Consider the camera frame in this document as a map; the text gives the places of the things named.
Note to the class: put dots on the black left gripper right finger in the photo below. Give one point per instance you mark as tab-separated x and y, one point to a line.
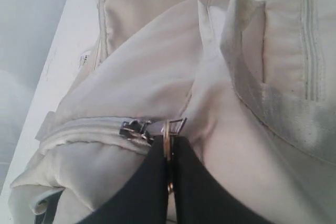
199	198

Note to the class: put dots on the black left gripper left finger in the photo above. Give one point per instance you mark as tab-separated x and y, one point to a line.
144	198

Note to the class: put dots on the beige duffel bag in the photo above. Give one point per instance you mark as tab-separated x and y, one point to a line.
249	83

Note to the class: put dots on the white paper hang tag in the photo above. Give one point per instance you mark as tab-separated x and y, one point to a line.
84	56

